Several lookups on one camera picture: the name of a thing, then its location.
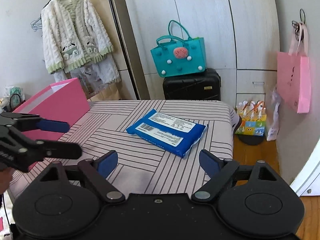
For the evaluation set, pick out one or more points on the white fleece trousers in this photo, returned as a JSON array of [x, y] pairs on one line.
[[103, 72]]

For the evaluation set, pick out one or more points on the person's left hand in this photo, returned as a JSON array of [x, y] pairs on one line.
[[5, 179]]

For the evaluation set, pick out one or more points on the black suitcase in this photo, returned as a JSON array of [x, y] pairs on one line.
[[198, 86]]

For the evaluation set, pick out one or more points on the pink cardboard box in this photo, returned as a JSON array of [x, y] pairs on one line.
[[62, 101]]

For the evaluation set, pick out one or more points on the white door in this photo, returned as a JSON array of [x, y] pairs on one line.
[[306, 182]]

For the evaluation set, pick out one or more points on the white wardrobe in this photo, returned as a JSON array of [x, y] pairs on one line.
[[241, 38]]

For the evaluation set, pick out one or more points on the white green fleece jacket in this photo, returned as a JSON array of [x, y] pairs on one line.
[[73, 35]]

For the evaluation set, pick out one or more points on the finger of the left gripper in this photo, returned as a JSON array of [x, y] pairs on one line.
[[62, 150], [53, 126]]

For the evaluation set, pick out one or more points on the yoghurt drink multipack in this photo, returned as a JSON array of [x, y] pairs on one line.
[[253, 115]]

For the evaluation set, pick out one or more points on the red gift bag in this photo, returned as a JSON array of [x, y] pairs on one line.
[[15, 101]]

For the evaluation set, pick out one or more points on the pink paper bag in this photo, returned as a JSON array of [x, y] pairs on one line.
[[293, 73]]

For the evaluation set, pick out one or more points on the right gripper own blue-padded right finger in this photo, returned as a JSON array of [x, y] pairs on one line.
[[220, 172]]

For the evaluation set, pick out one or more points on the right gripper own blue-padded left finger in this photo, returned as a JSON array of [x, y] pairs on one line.
[[94, 174]]

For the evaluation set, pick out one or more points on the teal felt tote bag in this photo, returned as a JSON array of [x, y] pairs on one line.
[[174, 56]]

